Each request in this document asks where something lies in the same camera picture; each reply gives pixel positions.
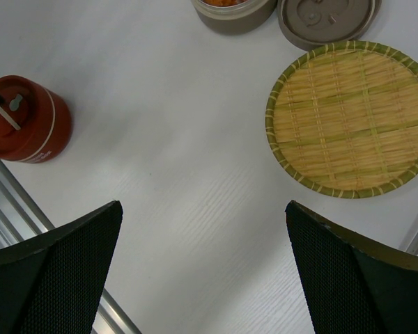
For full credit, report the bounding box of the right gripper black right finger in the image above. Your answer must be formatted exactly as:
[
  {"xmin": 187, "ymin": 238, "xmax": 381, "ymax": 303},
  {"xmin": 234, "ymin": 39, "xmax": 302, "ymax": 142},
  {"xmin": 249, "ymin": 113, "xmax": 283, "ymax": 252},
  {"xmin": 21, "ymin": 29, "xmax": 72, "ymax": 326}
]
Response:
[{"xmin": 286, "ymin": 200, "xmax": 418, "ymax": 333}]

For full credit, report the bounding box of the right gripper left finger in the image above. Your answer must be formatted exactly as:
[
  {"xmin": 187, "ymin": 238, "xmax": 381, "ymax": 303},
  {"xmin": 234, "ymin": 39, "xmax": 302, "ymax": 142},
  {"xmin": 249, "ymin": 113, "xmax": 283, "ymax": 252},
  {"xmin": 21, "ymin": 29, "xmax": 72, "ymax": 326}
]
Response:
[{"xmin": 0, "ymin": 201, "xmax": 122, "ymax": 333}]

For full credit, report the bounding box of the red round lid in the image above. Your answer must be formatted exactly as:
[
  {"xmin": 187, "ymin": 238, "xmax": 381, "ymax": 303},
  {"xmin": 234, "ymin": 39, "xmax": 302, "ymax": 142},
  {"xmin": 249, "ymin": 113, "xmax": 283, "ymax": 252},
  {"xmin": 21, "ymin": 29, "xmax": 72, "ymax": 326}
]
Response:
[{"xmin": 0, "ymin": 76, "xmax": 52, "ymax": 160}]

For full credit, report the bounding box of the red-banded metal tin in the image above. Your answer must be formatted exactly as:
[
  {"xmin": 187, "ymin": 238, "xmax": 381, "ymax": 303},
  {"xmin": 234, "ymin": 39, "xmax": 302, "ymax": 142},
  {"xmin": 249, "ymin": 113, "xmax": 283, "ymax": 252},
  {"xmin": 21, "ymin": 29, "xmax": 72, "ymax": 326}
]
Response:
[{"xmin": 0, "ymin": 88, "xmax": 72, "ymax": 164}]

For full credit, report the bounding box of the orange fried food piece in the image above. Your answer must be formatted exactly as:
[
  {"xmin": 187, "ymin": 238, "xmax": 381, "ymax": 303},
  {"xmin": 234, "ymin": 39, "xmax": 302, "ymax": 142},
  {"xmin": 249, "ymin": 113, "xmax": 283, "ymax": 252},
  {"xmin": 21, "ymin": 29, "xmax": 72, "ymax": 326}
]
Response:
[{"xmin": 203, "ymin": 0, "xmax": 246, "ymax": 7}]

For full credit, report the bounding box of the round bamboo plate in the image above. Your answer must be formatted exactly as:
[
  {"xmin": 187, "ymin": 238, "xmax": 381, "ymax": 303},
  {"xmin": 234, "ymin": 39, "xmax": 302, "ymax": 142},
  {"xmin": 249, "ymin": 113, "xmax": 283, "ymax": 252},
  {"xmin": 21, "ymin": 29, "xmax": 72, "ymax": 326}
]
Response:
[{"xmin": 265, "ymin": 41, "xmax": 418, "ymax": 199}]

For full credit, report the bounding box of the brown round lid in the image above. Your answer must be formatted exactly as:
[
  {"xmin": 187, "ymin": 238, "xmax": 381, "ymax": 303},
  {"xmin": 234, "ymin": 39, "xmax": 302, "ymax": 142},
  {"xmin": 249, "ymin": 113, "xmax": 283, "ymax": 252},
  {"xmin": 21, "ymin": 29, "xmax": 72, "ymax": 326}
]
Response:
[{"xmin": 277, "ymin": 0, "xmax": 381, "ymax": 51}]

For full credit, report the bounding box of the brown-banded metal tin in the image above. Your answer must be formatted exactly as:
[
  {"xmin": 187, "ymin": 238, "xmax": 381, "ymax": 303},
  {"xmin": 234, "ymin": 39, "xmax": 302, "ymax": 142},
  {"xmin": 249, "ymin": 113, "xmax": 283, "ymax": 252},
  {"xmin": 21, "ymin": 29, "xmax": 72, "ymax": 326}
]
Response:
[{"xmin": 191, "ymin": 0, "xmax": 277, "ymax": 35}]

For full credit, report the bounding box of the aluminium mounting rail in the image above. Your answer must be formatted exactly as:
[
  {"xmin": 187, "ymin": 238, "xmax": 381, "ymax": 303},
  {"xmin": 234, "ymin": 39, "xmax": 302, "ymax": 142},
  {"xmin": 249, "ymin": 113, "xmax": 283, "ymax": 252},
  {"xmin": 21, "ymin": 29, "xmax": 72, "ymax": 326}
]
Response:
[{"xmin": 0, "ymin": 161, "xmax": 141, "ymax": 333}]

